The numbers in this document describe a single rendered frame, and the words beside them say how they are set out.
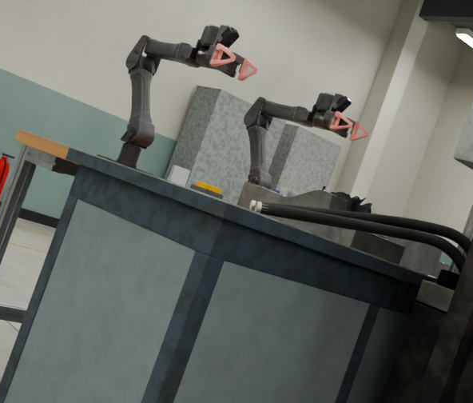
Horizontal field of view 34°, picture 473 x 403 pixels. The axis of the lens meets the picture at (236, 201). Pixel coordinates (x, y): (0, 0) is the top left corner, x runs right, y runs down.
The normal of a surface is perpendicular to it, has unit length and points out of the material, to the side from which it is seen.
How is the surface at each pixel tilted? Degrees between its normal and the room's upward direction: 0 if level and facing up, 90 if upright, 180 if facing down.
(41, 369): 90
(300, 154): 90
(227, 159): 90
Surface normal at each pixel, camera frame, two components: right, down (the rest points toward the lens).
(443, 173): -0.73, -0.27
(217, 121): 0.59, 0.21
